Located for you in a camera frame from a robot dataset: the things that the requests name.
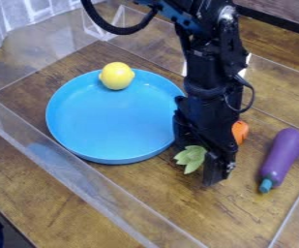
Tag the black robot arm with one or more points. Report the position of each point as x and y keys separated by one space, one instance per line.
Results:
x=206 y=25

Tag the blue round plate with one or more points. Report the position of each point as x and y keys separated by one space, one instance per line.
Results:
x=114 y=127

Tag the purple toy eggplant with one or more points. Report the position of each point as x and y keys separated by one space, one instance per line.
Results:
x=282 y=156

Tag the yellow toy lemon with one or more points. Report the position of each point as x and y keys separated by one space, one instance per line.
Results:
x=117 y=75

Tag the clear acrylic enclosure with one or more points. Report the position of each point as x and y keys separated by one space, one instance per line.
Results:
x=69 y=203

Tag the white curtain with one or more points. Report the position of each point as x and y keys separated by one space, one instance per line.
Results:
x=19 y=13

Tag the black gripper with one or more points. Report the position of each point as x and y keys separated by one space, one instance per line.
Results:
x=203 y=122

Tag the orange toy carrot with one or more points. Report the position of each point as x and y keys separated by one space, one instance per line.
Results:
x=191 y=157

